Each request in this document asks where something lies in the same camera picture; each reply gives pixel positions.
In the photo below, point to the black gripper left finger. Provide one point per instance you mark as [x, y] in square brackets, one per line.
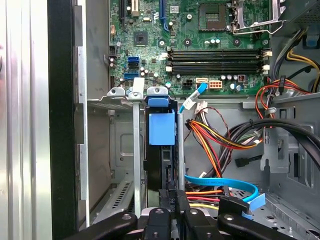
[157, 225]

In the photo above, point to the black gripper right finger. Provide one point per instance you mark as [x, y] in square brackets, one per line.
[200, 225]

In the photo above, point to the hard disk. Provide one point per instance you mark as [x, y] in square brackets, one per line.
[161, 127]

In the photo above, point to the silver perforated disk bay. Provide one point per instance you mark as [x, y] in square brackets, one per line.
[137, 150]

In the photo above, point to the small black plug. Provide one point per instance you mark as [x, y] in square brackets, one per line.
[241, 162]

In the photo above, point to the silver optical drive cage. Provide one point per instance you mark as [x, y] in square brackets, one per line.
[273, 150]

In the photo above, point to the black open PC case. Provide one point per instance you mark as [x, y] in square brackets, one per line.
[61, 125]

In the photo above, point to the black RAM slot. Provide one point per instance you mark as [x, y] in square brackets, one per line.
[215, 57]
[215, 71]
[215, 65]
[215, 52]

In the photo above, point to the green motherboard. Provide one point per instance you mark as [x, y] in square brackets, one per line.
[150, 50]

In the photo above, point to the black square chip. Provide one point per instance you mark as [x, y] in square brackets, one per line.
[140, 38]

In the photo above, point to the grey power supply unit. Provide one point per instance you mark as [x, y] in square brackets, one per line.
[287, 37]

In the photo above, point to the CPU socket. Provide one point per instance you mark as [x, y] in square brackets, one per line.
[212, 17]

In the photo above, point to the blue expansion slot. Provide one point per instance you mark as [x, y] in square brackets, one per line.
[162, 12]

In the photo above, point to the metal socket cover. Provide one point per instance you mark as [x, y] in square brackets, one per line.
[240, 15]

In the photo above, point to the black expansion slot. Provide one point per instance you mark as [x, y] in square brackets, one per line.
[122, 12]

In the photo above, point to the blue plastic clip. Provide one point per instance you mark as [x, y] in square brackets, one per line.
[312, 41]

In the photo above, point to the cream expansion slot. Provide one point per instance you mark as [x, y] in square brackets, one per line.
[135, 7]

